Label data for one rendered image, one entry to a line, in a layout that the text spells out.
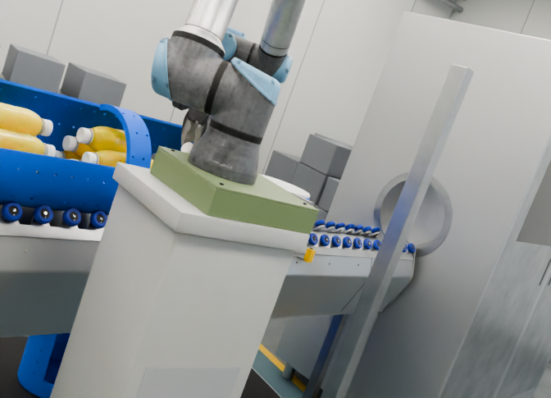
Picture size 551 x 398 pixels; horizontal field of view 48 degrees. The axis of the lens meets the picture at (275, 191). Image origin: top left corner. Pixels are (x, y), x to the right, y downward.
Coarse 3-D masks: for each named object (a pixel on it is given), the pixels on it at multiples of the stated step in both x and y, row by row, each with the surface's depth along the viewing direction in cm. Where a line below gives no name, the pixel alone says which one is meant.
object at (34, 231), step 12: (0, 216) 137; (0, 228) 136; (12, 228) 138; (24, 228) 140; (36, 228) 142; (48, 228) 145; (60, 228) 147; (72, 228) 150; (96, 228) 155; (84, 240) 152; (96, 240) 154; (300, 252) 217; (324, 252) 229; (336, 252) 235; (348, 252) 241; (360, 252) 248; (372, 252) 255; (408, 252) 280
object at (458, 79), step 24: (456, 72) 207; (456, 96) 207; (432, 120) 211; (432, 144) 210; (432, 168) 213; (408, 192) 213; (408, 216) 213; (384, 240) 218; (384, 264) 216; (384, 288) 219; (360, 312) 220; (360, 336) 220; (336, 360) 224; (336, 384) 223
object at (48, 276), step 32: (0, 256) 136; (32, 256) 142; (64, 256) 148; (320, 256) 227; (0, 288) 140; (32, 288) 146; (64, 288) 152; (288, 288) 220; (320, 288) 235; (352, 288) 252; (0, 320) 147; (32, 320) 153; (64, 320) 160
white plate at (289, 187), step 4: (264, 176) 281; (268, 176) 286; (272, 180) 280; (276, 180) 285; (276, 184) 272; (280, 184) 276; (284, 184) 280; (288, 184) 285; (284, 188) 268; (288, 188) 272; (292, 188) 277; (296, 188) 281; (292, 192) 264; (296, 192) 269; (300, 192) 273; (304, 192) 278; (304, 196) 268; (308, 196) 272
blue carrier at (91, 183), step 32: (0, 96) 148; (32, 96) 151; (64, 96) 153; (64, 128) 165; (128, 128) 153; (160, 128) 182; (0, 160) 127; (32, 160) 132; (64, 160) 138; (128, 160) 151; (0, 192) 133; (32, 192) 137; (64, 192) 142; (96, 192) 148
